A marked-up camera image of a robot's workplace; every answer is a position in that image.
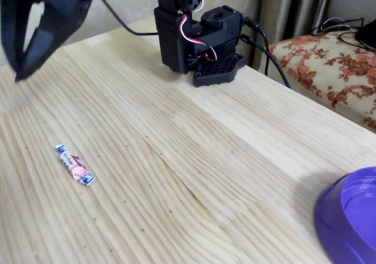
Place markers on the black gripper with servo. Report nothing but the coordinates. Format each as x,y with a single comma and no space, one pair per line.
63,9

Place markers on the beige curtain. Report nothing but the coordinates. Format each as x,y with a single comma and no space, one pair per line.
293,8

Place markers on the purple plastic bowl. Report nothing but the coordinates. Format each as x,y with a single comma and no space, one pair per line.
337,225

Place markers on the floral patterned sofa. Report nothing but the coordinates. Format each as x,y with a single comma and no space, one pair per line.
323,70

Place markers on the white candy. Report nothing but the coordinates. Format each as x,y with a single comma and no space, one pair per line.
73,164

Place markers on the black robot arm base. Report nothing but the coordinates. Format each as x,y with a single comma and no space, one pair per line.
173,40

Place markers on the black device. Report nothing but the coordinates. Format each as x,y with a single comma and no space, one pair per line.
367,36

